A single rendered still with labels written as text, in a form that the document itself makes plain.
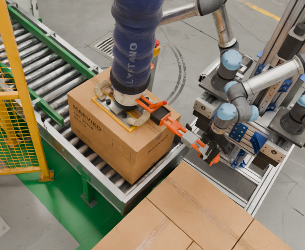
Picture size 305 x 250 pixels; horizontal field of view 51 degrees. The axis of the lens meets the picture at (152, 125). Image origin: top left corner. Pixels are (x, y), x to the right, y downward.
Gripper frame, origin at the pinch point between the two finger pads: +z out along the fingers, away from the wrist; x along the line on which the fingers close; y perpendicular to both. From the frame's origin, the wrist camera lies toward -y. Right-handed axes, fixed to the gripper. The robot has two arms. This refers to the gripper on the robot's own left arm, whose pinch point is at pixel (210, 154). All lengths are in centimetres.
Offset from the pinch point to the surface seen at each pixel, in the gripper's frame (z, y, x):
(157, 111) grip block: -1.4, 37.2, 0.5
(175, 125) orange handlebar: -1.2, 24.2, 0.3
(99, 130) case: 23, 62, 21
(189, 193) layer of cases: 54, 1, -3
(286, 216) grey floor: 107, -63, -77
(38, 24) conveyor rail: 49, 201, -30
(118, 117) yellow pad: 11, 55, 13
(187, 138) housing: -1.3, 14.2, 2.2
